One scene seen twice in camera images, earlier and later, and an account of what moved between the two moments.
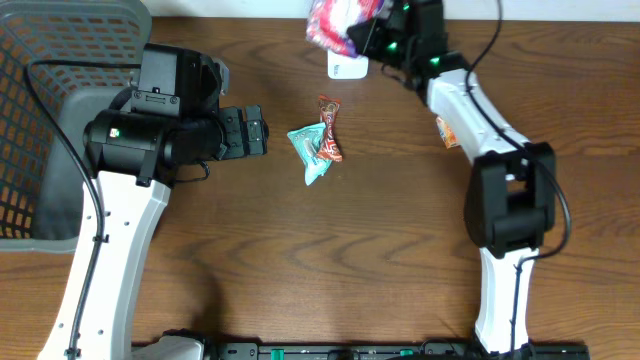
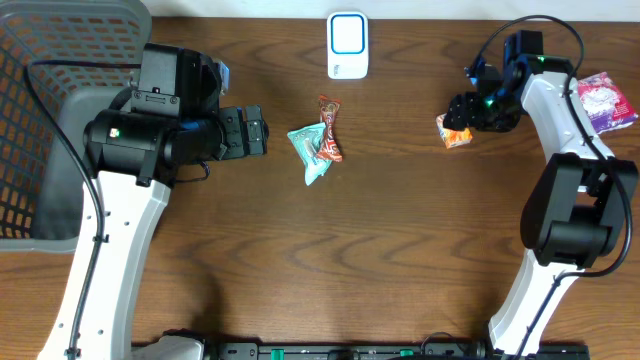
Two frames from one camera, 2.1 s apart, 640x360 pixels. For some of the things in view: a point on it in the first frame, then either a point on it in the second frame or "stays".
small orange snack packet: [448, 137] stays
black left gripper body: [252, 131] stays
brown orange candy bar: [329, 107] stays
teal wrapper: [307, 142] stays
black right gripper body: [389, 48] -> [493, 113]
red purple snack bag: [330, 20] -> [605, 108]
